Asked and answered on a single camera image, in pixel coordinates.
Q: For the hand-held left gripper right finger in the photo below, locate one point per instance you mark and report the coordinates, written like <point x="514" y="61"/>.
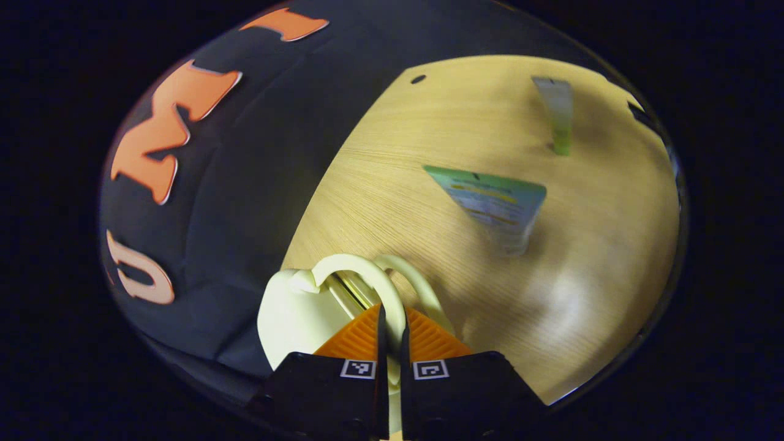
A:
<point x="405" y="343"/>

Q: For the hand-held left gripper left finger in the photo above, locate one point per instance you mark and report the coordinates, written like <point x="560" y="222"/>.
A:
<point x="381" y="343"/>

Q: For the cream yellow suitcase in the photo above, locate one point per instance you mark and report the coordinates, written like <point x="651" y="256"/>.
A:
<point x="294" y="318"/>

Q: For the green blue sachet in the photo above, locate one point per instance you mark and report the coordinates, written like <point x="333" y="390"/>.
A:
<point x="496" y="202"/>

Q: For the white green squeeze tube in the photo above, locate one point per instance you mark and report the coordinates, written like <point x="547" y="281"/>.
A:
<point x="558" y="113"/>

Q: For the black backdrop cloth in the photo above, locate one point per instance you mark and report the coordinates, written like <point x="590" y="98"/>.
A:
<point x="257" y="159"/>

